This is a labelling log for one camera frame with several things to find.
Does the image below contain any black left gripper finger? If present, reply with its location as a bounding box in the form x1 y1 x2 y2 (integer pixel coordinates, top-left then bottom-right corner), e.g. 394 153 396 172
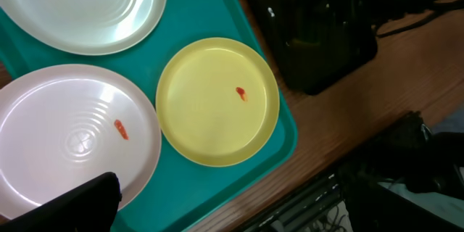
1 172 122 232

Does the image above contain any yellow plate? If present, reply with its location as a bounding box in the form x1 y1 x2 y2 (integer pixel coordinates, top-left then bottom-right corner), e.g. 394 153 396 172
155 37 280 167

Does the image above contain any black water tray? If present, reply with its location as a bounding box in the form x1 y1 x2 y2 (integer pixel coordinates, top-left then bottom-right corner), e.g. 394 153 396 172
247 0 378 95

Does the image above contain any red stain on pink plate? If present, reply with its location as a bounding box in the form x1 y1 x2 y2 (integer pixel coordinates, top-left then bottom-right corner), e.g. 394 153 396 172
114 120 129 140

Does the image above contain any red stain on yellow plate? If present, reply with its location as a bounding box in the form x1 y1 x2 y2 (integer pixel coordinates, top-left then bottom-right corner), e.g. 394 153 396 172
236 87 248 102

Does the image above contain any white plate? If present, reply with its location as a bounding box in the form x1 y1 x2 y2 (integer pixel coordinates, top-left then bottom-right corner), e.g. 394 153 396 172
1 0 167 56

